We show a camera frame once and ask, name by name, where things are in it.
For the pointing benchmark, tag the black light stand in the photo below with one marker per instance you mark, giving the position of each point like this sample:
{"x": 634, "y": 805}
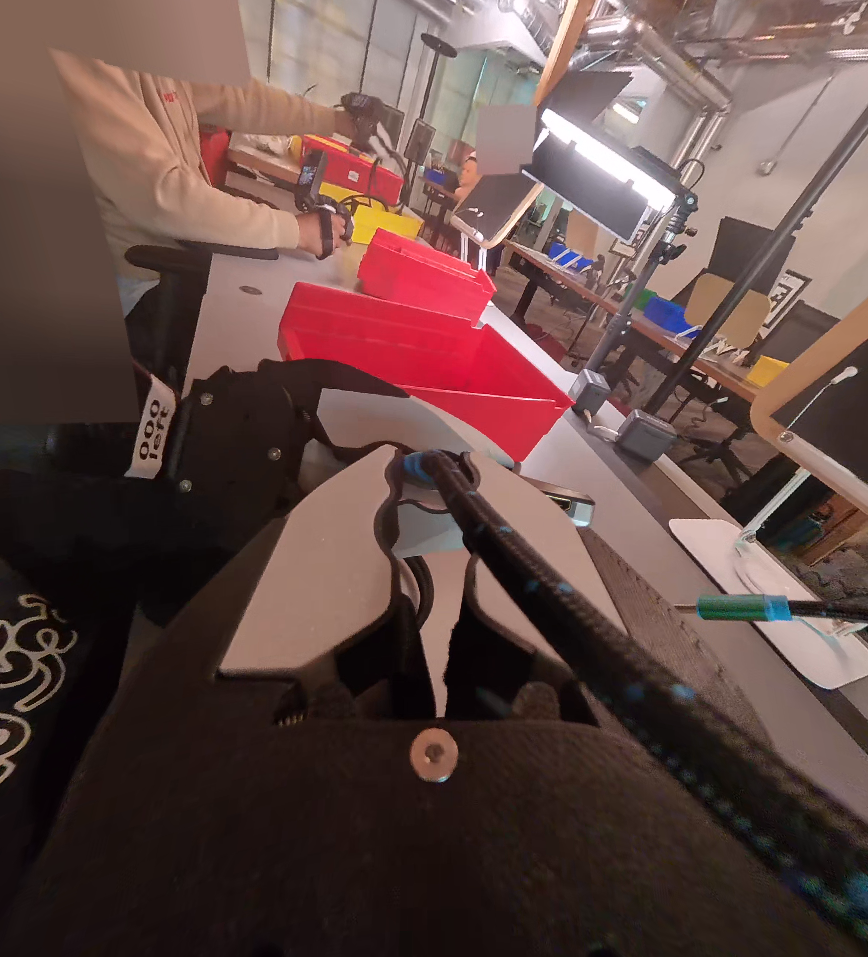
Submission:
{"x": 673, "y": 224}

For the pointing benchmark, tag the person's black printed sweatshirt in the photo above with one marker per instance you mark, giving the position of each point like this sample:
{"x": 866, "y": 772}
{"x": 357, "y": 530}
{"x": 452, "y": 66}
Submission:
{"x": 105, "y": 650}

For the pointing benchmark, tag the blue plastic bin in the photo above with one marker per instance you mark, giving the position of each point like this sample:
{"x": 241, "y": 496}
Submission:
{"x": 572, "y": 258}
{"x": 664, "y": 312}

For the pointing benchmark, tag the studio light panel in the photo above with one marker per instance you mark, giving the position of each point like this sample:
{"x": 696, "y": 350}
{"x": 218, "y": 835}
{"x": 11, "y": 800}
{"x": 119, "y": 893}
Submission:
{"x": 591, "y": 146}

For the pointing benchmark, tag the silver ceiling duct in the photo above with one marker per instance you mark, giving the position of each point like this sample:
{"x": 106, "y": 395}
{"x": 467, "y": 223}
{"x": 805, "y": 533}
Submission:
{"x": 666, "y": 60}

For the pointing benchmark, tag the small yellow plastic bin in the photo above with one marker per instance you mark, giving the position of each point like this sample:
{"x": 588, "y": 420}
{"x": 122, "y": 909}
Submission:
{"x": 769, "y": 370}

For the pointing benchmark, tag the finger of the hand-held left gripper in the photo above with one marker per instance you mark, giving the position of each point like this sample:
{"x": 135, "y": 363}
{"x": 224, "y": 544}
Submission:
{"x": 396, "y": 419}

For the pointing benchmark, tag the black floor lamp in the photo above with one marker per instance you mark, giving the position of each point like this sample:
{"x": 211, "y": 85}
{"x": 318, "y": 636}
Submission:
{"x": 439, "y": 41}

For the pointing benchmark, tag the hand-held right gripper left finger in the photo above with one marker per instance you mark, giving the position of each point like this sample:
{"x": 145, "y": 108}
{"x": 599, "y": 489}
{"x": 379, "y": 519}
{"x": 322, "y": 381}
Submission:
{"x": 314, "y": 583}

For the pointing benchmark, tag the red plastic bin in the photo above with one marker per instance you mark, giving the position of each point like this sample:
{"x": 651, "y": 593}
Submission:
{"x": 385, "y": 179}
{"x": 404, "y": 351}
{"x": 419, "y": 276}

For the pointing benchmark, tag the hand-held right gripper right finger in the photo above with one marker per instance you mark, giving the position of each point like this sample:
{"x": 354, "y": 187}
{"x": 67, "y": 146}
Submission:
{"x": 557, "y": 549}

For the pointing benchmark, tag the long silver hub adapter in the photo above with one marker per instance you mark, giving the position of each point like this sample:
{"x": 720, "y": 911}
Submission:
{"x": 572, "y": 502}

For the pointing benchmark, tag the framed marker sign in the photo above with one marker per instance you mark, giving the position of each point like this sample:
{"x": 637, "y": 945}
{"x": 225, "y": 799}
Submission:
{"x": 789, "y": 295}

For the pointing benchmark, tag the grey power adapter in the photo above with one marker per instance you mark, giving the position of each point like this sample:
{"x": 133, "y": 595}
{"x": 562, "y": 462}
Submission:
{"x": 591, "y": 389}
{"x": 647, "y": 433}

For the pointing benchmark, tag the black slanted pole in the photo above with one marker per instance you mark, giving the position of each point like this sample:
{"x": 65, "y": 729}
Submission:
{"x": 778, "y": 234}

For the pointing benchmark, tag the wooden backed board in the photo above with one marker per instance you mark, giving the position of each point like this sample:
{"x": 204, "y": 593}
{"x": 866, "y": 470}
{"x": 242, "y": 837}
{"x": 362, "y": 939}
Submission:
{"x": 729, "y": 306}

